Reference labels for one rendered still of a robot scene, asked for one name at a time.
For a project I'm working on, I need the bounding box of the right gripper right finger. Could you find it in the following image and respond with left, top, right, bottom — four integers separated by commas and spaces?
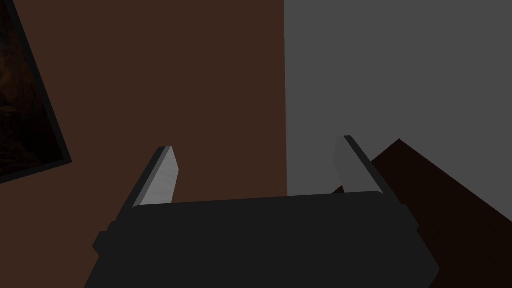
334, 135, 386, 196

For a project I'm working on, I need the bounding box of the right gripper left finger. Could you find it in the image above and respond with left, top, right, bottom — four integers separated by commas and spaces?
132, 145, 180, 209

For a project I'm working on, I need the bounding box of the dark framed wall picture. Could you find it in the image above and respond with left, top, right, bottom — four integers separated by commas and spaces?
0, 0, 73, 185

